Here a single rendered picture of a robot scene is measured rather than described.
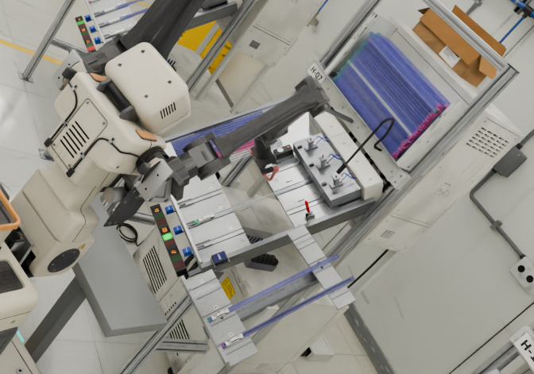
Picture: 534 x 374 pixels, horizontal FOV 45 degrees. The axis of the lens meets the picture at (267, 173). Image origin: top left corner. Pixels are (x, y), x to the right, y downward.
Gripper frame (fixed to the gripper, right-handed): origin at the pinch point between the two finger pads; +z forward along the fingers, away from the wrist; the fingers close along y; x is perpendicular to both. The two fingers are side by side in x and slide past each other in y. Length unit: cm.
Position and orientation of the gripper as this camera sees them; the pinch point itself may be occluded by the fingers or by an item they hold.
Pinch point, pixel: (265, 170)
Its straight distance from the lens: 243.7
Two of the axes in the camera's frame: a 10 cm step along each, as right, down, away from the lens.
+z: 0.7, 6.4, 7.7
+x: -9.3, 3.3, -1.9
